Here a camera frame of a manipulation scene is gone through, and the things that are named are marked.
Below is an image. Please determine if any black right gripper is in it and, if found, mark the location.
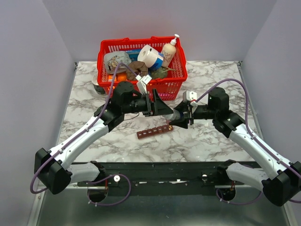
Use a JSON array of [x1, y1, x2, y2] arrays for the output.
[[169, 99, 217, 129]]

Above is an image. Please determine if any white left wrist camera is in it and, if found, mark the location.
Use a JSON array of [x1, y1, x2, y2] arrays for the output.
[[135, 74, 152, 94]]

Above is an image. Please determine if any white toilet paper roll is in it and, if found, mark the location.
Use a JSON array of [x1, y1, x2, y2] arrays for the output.
[[137, 45, 164, 70]]

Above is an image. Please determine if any orange fruit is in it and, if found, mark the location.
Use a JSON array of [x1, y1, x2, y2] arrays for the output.
[[117, 73, 127, 81]]

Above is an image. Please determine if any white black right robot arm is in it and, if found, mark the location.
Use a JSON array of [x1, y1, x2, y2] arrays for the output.
[[166, 87, 301, 207]]

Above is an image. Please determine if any brown pleated paper package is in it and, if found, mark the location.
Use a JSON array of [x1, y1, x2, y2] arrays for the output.
[[126, 61, 148, 81]]

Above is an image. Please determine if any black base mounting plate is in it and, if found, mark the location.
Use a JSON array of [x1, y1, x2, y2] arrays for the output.
[[78, 160, 268, 196]]

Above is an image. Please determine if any dark cup behind basket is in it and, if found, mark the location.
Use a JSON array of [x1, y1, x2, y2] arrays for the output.
[[91, 74, 106, 95]]

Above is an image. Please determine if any orange small box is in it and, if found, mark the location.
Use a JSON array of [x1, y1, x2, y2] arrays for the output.
[[108, 74, 117, 82]]

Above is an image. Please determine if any red plastic shopping basket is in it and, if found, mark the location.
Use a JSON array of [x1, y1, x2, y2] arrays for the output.
[[97, 36, 188, 101]]

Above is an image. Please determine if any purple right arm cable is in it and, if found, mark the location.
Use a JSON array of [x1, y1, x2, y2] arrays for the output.
[[192, 78, 301, 175]]

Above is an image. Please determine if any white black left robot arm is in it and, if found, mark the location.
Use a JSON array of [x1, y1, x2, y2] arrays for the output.
[[34, 81, 173, 194]]

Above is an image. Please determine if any white pill bottle blue label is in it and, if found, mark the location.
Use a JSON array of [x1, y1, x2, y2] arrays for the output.
[[163, 109, 184, 121]]

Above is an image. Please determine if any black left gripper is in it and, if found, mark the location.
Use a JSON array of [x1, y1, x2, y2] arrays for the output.
[[122, 89, 174, 117]]

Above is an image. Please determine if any grey cartoon snack bag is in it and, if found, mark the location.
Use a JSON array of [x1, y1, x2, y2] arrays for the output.
[[103, 51, 132, 74]]

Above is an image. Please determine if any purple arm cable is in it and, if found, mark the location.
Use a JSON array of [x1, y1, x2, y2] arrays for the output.
[[192, 78, 301, 175], [30, 62, 142, 194]]

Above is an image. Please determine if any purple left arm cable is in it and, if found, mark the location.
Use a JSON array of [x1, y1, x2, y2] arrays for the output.
[[30, 62, 142, 194]]

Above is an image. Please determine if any cream lotion pump bottle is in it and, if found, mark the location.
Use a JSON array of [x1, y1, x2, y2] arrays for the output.
[[161, 34, 180, 68]]

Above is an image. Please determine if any green netted melon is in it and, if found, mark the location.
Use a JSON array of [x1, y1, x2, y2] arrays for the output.
[[150, 67, 168, 79]]

